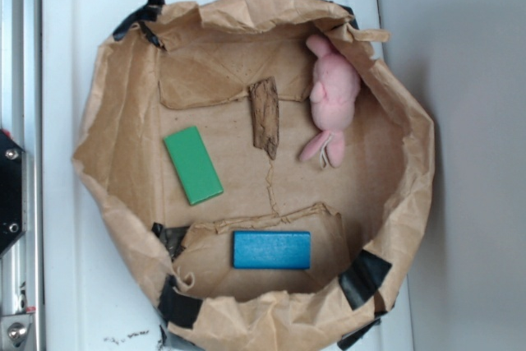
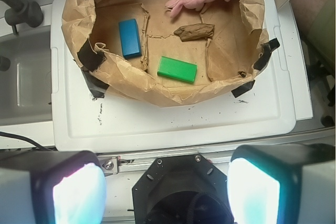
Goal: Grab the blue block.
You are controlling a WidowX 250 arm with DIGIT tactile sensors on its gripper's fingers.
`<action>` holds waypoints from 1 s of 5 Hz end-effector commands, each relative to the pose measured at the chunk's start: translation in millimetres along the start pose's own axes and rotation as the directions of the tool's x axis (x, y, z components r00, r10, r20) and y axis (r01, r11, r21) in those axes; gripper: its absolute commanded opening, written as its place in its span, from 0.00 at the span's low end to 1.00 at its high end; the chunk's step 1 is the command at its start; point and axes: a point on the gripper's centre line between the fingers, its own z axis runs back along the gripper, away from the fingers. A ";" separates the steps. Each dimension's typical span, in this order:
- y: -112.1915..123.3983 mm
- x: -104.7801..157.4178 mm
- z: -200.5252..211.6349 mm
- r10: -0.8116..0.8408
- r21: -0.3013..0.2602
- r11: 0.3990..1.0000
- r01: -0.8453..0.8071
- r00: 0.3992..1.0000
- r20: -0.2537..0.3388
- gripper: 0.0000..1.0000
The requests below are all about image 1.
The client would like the blue wooden block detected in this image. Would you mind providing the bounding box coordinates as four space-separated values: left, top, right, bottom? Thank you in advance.
233 230 311 270

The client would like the green wooden block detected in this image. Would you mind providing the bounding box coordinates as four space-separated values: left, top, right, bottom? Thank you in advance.
164 126 224 206

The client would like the brown bark piece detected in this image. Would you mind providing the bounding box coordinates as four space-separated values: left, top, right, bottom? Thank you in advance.
249 76 279 160

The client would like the pink plush bunny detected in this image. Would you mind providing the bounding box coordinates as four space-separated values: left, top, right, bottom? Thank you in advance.
299 35 361 168

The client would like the brown paper bag tray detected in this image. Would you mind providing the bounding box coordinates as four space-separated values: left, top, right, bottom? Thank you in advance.
72 0 435 350

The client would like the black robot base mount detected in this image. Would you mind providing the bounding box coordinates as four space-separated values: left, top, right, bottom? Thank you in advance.
0 129 25 256

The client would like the aluminium frame rail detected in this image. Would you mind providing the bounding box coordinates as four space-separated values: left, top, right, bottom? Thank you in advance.
1 0 46 350

